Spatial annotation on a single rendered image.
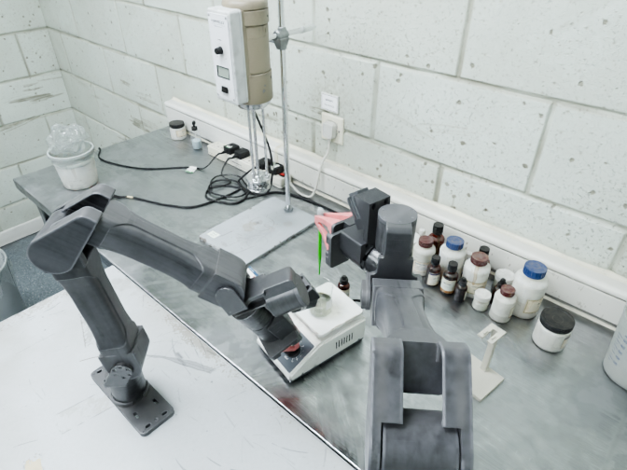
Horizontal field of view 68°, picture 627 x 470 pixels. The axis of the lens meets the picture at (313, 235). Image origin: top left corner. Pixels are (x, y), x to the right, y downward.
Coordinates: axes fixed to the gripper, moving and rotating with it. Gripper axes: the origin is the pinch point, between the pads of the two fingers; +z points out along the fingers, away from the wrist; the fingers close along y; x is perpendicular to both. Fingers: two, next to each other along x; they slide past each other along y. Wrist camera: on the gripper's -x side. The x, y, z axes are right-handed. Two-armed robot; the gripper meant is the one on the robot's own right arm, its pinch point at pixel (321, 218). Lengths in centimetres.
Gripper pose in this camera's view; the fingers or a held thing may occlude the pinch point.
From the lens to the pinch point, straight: 84.0
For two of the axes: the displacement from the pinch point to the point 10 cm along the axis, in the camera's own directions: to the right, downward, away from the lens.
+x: 0.0, 8.2, 5.7
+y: -8.0, 3.4, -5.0
